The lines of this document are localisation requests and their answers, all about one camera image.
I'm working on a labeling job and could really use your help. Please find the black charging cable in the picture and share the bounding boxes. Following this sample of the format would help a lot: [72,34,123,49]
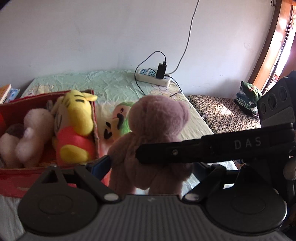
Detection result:
[134,51,183,98]

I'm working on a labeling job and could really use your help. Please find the white plush rabbit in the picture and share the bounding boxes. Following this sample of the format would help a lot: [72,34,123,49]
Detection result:
[15,108,54,168]

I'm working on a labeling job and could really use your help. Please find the grey power strip cord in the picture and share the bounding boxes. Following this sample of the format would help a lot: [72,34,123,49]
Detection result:
[165,0,201,75]

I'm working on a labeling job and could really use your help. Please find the yellow tiger plush toy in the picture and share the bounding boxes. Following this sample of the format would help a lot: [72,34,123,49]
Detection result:
[51,90,97,166]

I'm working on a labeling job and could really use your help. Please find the green plush toy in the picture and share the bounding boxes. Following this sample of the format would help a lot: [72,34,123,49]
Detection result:
[103,101,134,142]

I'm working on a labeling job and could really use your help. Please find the orange book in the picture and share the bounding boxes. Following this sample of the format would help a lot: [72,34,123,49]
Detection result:
[0,84,11,104]

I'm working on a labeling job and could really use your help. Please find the pink plush rabbit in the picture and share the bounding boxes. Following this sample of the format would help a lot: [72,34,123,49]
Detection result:
[1,133,22,169]

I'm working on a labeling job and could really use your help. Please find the mauve plush teddy bear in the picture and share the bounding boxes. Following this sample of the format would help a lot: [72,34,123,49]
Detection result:
[107,95,192,196]

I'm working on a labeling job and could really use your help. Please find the red cardboard box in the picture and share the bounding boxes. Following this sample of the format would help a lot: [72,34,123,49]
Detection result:
[1,90,99,198]

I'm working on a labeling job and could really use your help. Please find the folded green clothes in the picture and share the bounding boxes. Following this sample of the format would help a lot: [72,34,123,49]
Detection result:
[234,81,262,118]

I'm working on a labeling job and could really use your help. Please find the white power strip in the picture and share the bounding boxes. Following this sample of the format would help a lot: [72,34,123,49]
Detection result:
[135,68,171,87]

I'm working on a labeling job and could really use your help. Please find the black power adapter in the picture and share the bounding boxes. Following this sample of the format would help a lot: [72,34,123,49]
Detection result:
[156,61,167,79]

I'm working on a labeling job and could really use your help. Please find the cartoon print bed sheet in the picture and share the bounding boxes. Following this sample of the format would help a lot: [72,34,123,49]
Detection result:
[0,69,236,241]

